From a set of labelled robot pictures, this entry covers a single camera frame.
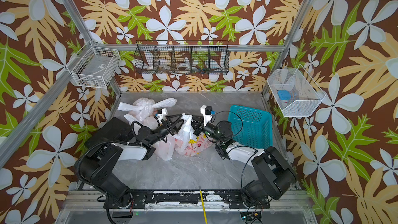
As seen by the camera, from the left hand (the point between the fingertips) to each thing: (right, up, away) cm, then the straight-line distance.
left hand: (183, 117), depth 74 cm
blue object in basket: (+55, +12, +10) cm, 57 cm away
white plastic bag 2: (+2, -13, +2) cm, 13 cm away
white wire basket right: (+60, +13, +9) cm, 62 cm away
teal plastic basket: (+43, -7, +27) cm, 51 cm away
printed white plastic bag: (-25, +4, +18) cm, 31 cm away
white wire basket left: (-51, +28, +10) cm, 59 cm away
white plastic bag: (-11, -17, +9) cm, 22 cm away
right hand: (+1, 0, -2) cm, 2 cm away
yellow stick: (+9, -39, +1) cm, 40 cm away
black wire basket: (-3, +37, +24) cm, 45 cm away
